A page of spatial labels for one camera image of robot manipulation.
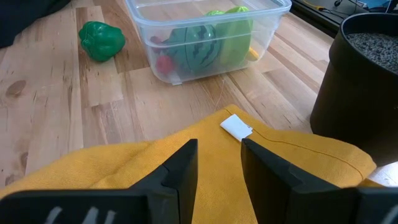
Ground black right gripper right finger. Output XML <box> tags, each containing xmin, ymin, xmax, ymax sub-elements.
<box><xmin>241</xmin><ymin>138</ymin><xmax>398</xmax><ymax>224</ymax></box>

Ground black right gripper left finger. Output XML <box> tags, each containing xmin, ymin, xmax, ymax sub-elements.
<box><xmin>0</xmin><ymin>138</ymin><xmax>199</xmax><ymax>224</ymax></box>

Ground red strawberry toy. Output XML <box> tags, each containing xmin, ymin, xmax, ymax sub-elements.
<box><xmin>155</xmin><ymin>55</ymin><xmax>175</xmax><ymax>75</ymax></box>

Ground striped green watermelon toy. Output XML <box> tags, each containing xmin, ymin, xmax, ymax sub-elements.
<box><xmin>161</xmin><ymin>24</ymin><xmax>223</xmax><ymax>75</ymax></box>

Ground small yellow produce toy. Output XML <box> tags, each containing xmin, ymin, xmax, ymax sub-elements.
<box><xmin>247</xmin><ymin>46</ymin><xmax>259</xmax><ymax>62</ymax></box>

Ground lime green fruit toy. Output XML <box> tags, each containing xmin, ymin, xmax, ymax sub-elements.
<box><xmin>214</xmin><ymin>6</ymin><xmax>253</xmax><ymax>68</ymax></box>

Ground light green cabbage toy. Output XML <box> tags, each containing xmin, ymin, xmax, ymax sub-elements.
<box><xmin>204</xmin><ymin>9</ymin><xmax>226</xmax><ymax>18</ymax></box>

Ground clear plastic tupperware container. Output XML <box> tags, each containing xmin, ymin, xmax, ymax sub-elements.
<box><xmin>124</xmin><ymin>0</ymin><xmax>292</xmax><ymax>85</ymax></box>

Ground yellow cloth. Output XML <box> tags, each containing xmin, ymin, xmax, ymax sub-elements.
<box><xmin>0</xmin><ymin>104</ymin><xmax>379</xmax><ymax>224</ymax></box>

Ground white cloth label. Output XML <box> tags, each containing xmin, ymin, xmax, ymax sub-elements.
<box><xmin>220</xmin><ymin>113</ymin><xmax>254</xmax><ymax>142</ymax></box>

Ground leafy plant in black pot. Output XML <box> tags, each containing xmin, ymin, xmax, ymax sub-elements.
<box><xmin>310</xmin><ymin>12</ymin><xmax>398</xmax><ymax>167</ymax></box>

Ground dark green bell pepper toy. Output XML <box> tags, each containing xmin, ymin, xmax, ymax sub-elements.
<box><xmin>78</xmin><ymin>21</ymin><xmax>126</xmax><ymax>62</ymax></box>

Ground black cloth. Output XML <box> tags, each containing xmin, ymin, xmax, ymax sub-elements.
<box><xmin>0</xmin><ymin>0</ymin><xmax>72</xmax><ymax>49</ymax></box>

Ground black metal table frame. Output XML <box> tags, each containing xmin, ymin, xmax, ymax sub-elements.
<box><xmin>290</xmin><ymin>0</ymin><xmax>343</xmax><ymax>38</ymax></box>

